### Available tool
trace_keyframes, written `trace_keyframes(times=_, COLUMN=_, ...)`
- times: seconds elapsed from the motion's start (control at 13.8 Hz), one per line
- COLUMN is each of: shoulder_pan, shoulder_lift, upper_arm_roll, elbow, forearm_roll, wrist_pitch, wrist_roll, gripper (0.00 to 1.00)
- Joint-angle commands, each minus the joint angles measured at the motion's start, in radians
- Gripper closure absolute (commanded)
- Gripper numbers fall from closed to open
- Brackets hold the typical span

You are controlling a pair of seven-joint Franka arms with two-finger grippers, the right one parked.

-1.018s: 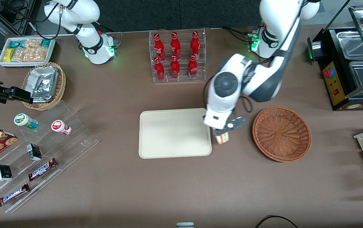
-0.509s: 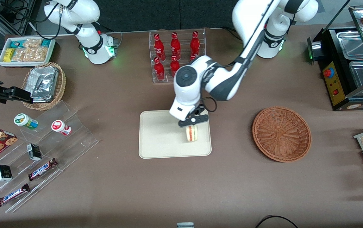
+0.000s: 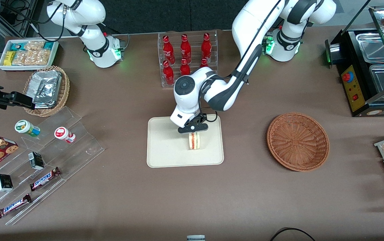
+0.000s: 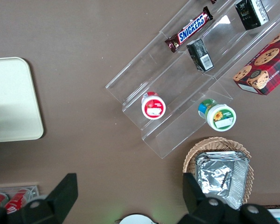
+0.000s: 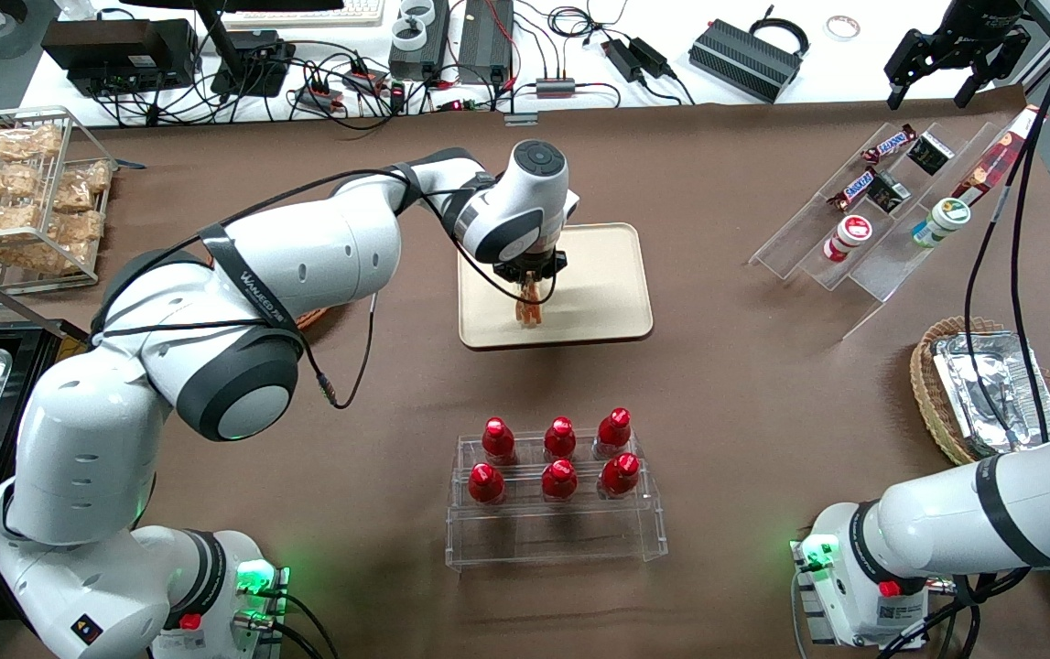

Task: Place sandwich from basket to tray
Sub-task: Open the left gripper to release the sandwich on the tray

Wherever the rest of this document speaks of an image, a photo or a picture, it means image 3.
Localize green capped white bottle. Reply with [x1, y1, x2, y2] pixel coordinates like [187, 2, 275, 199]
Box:
[14, 119, 41, 138]

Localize white rectangular snack box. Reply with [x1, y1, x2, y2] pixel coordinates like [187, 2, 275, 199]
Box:
[0, 38, 60, 72]

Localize red capped white bottle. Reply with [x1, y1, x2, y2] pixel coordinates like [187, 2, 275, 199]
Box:
[54, 127, 76, 144]

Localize triangle sandwich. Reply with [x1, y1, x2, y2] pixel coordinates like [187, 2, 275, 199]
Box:
[188, 132, 202, 151]

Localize cream rectangular plastic tray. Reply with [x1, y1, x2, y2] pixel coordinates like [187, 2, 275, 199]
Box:
[147, 115, 225, 168]

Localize small black carton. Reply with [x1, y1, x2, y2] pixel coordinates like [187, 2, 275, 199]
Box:
[28, 151, 45, 170]
[0, 174, 14, 192]

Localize Snickers chocolate bar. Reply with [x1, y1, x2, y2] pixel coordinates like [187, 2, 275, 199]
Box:
[0, 193, 32, 219]
[29, 166, 61, 192]

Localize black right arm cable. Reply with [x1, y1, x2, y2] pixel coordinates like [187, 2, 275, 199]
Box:
[0, 0, 67, 34]

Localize clear cracker snack bag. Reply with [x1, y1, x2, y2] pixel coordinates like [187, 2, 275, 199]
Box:
[12, 50, 28, 66]
[24, 41, 45, 52]
[26, 49, 51, 66]

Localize silver foil packet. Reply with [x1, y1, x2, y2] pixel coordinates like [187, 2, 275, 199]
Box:
[32, 82, 61, 109]
[32, 70, 62, 88]

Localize clear acrylic bottle rack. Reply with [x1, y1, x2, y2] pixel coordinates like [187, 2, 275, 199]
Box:
[157, 30, 219, 88]

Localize black food warmer cabinet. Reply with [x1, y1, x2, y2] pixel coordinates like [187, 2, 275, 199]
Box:
[324, 0, 384, 117]

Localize yellow snack packet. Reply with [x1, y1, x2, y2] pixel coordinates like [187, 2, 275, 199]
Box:
[4, 51, 17, 67]

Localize clear acrylic stepped shelf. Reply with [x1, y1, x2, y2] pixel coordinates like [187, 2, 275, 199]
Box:
[0, 106, 105, 226]

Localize large round brown wicker basket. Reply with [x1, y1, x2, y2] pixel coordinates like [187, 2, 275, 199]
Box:
[267, 112, 330, 172]

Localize black floor cable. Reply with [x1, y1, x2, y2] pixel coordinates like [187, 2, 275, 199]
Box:
[269, 227, 316, 241]

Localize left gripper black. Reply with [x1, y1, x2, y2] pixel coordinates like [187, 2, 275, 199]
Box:
[177, 114, 209, 135]

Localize small brown wicker basket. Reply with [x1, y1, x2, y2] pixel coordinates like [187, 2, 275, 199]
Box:
[22, 66, 70, 117]

